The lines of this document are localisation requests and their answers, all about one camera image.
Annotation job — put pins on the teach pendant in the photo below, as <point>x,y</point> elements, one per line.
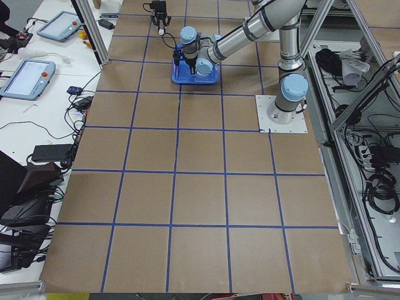
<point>29,80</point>
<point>60,27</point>

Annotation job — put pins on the blue plastic tray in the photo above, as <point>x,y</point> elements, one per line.
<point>181,71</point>

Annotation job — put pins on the upper teach pendant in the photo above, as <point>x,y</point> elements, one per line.
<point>60,27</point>

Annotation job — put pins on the lower teach pendant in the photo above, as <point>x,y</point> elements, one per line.
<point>29,80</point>

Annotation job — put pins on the aluminium frame post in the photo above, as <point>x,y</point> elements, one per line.
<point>87,19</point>

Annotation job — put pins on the blue small device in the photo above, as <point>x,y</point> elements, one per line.
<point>74,90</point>

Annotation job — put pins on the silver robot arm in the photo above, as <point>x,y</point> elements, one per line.
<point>202,52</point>

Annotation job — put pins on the black equipment pile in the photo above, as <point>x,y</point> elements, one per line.
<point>27,196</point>

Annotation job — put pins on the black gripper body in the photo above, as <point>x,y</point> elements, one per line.
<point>190,61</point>
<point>160,15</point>

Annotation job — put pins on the black laptop adapter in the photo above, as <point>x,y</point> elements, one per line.
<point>51,152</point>

